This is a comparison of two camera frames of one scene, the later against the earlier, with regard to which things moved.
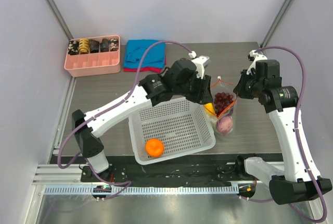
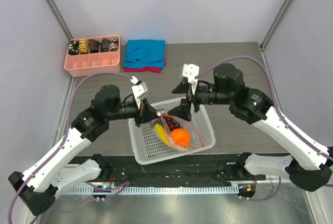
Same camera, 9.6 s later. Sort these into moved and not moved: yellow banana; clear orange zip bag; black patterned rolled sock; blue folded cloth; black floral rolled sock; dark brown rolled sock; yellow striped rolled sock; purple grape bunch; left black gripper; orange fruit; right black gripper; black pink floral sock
Moved: orange fruit; right black gripper; yellow banana; left black gripper; clear orange zip bag; purple grape bunch
Not moved: yellow striped rolled sock; blue folded cloth; black pink floral sock; black floral rolled sock; dark brown rolled sock; black patterned rolled sock
